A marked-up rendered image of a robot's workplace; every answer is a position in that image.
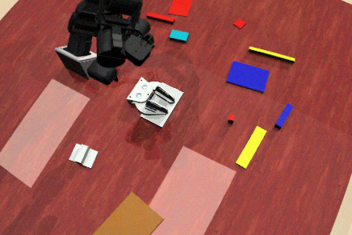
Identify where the cyan rectangular block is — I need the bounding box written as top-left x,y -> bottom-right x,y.
170,30 -> 189,44

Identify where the red flat plate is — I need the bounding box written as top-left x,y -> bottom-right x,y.
168,0 -> 192,17

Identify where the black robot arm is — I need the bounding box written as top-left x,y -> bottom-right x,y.
63,0 -> 155,68

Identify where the yellow long bar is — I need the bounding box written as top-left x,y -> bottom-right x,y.
249,47 -> 295,64

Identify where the small blue rectangular block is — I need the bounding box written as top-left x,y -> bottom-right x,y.
275,103 -> 293,130

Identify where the blue flat rectangular plate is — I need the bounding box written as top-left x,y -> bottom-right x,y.
226,61 -> 269,93

